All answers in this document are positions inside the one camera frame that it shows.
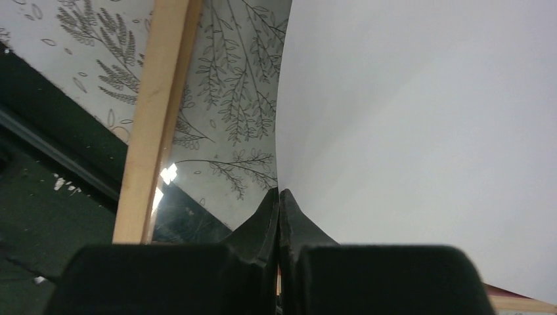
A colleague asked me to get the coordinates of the light wooden picture frame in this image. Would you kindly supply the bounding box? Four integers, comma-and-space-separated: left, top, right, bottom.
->
112, 1, 203, 244

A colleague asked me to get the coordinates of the clear acrylic frame sheet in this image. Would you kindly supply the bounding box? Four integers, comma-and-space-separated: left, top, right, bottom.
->
152, 1, 292, 243

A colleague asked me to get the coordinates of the floral patterned table mat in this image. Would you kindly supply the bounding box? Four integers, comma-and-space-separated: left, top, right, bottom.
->
0, 0, 292, 231

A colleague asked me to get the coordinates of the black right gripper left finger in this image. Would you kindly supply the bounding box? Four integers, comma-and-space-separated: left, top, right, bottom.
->
45, 189, 279, 314

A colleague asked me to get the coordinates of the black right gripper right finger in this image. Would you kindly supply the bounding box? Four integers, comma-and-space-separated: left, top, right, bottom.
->
279, 190, 494, 314

